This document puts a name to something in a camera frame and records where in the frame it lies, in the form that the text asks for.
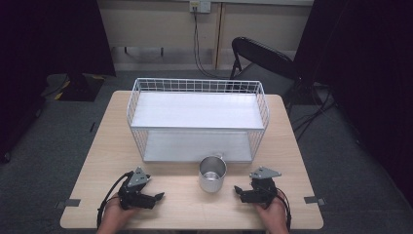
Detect black floor cables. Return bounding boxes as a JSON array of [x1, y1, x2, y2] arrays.
[[289, 82, 340, 142]]

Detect red and black gripper cable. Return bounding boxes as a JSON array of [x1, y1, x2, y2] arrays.
[[276, 189, 293, 232]]

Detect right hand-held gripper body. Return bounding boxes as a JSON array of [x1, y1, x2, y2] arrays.
[[248, 166, 282, 210]]

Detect black folding chair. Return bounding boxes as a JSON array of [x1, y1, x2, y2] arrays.
[[229, 36, 301, 100]]

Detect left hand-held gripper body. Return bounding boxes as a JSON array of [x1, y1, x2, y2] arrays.
[[117, 167, 152, 211]]

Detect dark stand base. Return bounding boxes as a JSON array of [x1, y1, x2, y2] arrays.
[[41, 72, 106, 102]]

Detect grey tape strip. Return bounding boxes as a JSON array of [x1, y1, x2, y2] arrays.
[[303, 195, 326, 207], [56, 198, 82, 210]]

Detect person's left hand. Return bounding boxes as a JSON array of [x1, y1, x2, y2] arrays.
[[96, 194, 139, 234]]

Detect black curtain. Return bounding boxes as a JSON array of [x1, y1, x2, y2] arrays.
[[0, 0, 117, 164], [292, 0, 413, 209]]

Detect person's right hand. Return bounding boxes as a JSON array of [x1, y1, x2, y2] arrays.
[[253, 194, 290, 234]]

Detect black wall socket cable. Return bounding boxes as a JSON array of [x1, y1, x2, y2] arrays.
[[192, 9, 230, 80]]

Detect white wire shelf rack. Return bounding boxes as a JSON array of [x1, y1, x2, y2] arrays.
[[126, 77, 271, 165]]

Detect white wall socket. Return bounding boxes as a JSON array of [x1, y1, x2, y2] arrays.
[[189, 0, 212, 15]]

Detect silver metal cup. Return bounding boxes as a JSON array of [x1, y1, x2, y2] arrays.
[[198, 153, 228, 194]]

